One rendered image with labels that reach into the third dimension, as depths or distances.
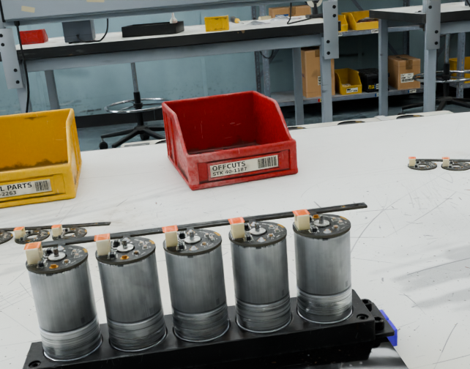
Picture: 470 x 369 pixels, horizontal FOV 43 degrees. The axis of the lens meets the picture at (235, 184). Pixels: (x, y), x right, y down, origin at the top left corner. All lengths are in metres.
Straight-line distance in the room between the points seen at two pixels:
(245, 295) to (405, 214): 0.21
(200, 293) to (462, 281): 0.16
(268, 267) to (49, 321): 0.09
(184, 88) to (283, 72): 0.77
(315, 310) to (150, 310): 0.07
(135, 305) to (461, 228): 0.24
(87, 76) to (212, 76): 0.94
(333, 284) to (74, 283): 0.11
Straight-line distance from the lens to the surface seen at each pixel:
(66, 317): 0.26
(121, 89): 4.68
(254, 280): 0.25
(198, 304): 0.26
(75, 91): 4.72
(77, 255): 0.26
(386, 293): 0.34
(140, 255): 0.25
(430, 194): 0.49
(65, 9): 2.53
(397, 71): 4.51
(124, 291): 0.25
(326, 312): 0.27
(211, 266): 0.25
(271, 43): 2.61
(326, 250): 0.25
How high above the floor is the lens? 0.91
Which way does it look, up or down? 18 degrees down
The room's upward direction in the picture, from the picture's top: 5 degrees counter-clockwise
